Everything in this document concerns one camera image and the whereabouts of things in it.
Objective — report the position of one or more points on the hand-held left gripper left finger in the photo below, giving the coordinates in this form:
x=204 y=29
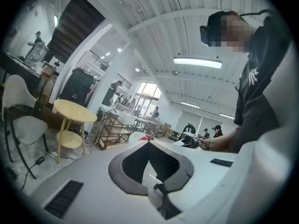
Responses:
x=93 y=183

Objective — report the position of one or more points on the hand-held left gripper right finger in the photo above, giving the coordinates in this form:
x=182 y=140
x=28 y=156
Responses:
x=205 y=171

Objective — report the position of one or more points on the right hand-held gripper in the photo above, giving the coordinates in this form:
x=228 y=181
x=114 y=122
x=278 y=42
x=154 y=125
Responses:
x=191 y=142

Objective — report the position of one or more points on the person's right forearm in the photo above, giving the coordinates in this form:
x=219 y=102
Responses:
x=222 y=143

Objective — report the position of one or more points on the round yellow side table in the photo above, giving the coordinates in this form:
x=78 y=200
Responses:
x=74 y=109

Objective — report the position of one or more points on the black office chair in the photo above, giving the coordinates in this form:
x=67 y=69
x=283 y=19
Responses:
x=188 y=127

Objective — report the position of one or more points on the long ceiling light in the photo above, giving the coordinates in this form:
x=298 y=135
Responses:
x=198 y=62
x=226 y=116
x=190 y=104

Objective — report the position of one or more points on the black power adapter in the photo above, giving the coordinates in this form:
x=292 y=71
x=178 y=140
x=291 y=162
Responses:
x=39 y=160

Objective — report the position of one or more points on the large window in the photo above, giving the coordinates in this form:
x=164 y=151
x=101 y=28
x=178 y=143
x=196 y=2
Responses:
x=149 y=90

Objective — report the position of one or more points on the round ceiling sensor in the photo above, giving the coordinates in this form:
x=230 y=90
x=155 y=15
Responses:
x=174 y=72

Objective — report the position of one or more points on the person's black t-shirt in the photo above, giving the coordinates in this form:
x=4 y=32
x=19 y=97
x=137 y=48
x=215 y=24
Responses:
x=252 y=97

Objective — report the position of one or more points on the white chair black legs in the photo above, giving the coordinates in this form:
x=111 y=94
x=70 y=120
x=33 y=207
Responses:
x=28 y=127

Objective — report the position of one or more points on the large cardboard box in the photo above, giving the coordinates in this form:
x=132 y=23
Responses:
x=46 y=87

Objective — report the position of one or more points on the person's head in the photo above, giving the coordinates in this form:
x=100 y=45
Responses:
x=236 y=36

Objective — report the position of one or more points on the small cardboard box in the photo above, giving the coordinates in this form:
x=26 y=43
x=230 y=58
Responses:
x=49 y=71

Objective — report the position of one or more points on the white mug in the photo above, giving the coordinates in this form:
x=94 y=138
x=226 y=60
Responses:
x=38 y=68

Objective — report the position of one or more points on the dark counter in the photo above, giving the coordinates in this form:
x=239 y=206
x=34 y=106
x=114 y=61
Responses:
x=21 y=73

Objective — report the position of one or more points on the large metal urn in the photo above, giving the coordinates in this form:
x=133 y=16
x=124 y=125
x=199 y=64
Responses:
x=37 y=53

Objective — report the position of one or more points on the dark staircase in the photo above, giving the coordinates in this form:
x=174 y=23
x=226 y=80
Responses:
x=70 y=27

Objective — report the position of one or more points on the black head-worn camera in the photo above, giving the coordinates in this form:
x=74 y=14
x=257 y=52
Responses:
x=208 y=31

